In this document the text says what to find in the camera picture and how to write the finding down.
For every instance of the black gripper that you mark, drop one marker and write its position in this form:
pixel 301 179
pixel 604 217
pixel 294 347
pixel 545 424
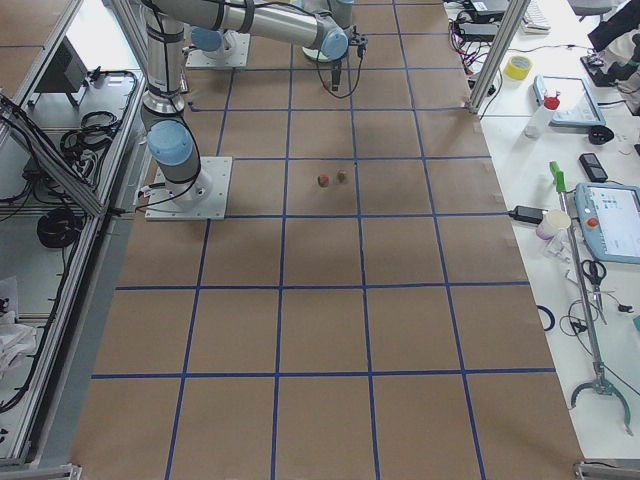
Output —
pixel 335 65

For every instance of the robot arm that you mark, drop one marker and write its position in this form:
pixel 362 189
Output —
pixel 169 139
pixel 334 19

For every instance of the black power adapter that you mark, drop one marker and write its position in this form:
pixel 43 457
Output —
pixel 478 32

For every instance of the yellow tape roll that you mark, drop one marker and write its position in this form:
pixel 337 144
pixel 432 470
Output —
pixel 518 67

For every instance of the white bottle red cap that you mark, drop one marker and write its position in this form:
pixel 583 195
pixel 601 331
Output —
pixel 541 119

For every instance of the teach pendant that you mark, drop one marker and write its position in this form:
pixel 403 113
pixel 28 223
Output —
pixel 578 106
pixel 608 215

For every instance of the paper cup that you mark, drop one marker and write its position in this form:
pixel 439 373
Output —
pixel 553 223

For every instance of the black scissors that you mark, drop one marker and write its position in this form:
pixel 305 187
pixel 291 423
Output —
pixel 595 272

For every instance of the long reach grabber tool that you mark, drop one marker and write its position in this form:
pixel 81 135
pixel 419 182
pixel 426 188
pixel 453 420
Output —
pixel 600 384

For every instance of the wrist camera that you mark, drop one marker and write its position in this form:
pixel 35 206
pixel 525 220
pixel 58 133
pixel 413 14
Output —
pixel 359 42

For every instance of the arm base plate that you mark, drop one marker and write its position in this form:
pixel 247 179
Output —
pixel 217 50
pixel 205 199

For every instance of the aluminium frame post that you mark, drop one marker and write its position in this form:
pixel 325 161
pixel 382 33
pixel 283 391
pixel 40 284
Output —
pixel 511 21

